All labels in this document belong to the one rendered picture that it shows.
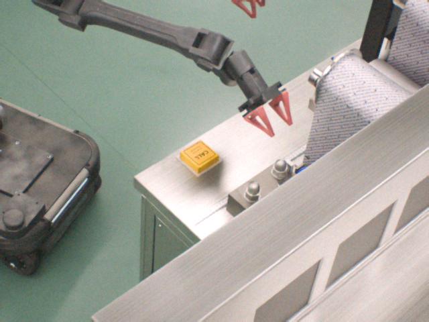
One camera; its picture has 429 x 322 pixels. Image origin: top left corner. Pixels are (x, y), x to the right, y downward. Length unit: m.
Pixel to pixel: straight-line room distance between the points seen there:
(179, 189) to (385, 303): 0.88
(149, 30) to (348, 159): 0.97
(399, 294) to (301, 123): 1.02
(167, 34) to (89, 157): 1.09
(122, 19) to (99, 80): 1.59
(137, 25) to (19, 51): 1.80
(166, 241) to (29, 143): 1.06
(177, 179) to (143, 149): 1.29
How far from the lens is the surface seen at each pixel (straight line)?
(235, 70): 1.90
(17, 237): 2.74
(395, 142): 1.12
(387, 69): 1.88
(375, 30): 2.07
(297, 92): 2.27
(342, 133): 1.77
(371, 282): 1.24
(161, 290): 0.93
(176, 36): 1.93
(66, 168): 2.92
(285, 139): 2.14
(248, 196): 1.81
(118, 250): 2.99
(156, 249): 2.14
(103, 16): 2.03
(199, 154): 2.04
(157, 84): 3.57
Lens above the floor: 2.43
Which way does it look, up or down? 48 degrees down
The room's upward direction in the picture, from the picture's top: 7 degrees clockwise
